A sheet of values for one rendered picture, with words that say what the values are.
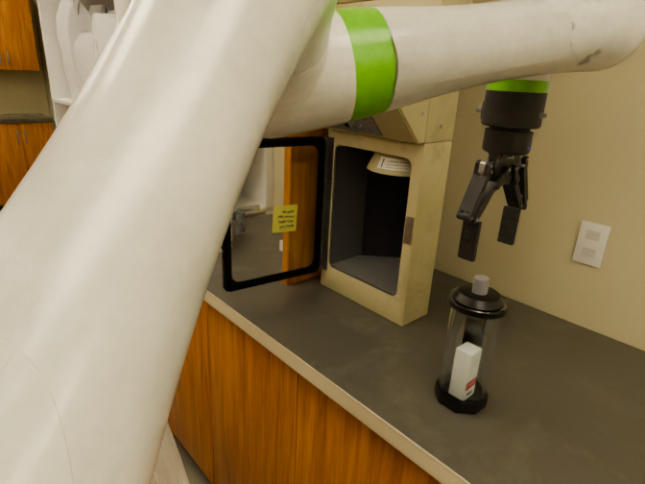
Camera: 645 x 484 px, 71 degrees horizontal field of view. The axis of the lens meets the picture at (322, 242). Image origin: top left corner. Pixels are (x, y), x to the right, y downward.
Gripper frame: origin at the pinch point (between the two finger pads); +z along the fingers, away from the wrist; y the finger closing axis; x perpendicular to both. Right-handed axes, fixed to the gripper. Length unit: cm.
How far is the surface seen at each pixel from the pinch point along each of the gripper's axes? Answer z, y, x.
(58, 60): -27, 6, -249
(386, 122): -17.8, -5.9, -31.2
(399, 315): 30.5, -12.4, -26.2
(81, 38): -37, 5, -210
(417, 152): -11.5, -12.6, -26.9
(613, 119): -20, -56, -2
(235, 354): 51, 15, -63
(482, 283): 7.0, 1.3, 1.0
